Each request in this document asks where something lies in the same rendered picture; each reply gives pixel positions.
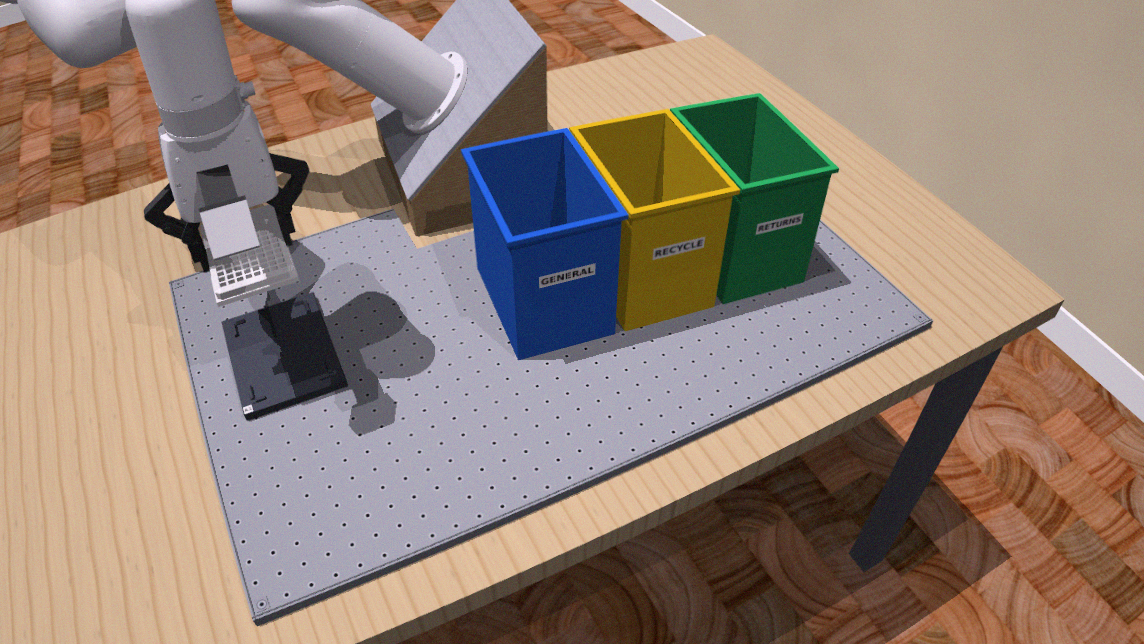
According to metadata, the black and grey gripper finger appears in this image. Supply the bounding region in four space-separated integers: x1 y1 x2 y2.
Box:
268 153 309 246
144 183 210 273

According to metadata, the green bin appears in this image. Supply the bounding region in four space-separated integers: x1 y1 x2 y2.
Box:
670 93 839 304

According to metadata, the blue general waste bin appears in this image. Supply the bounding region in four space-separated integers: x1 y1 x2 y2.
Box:
461 128 628 360

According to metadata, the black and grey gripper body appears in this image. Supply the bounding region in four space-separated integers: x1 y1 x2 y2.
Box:
158 100 279 223

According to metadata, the yellow recycle bin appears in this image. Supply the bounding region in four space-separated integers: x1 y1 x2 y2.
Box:
569 109 740 331

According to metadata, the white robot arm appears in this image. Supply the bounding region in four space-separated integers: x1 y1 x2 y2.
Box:
0 0 468 260

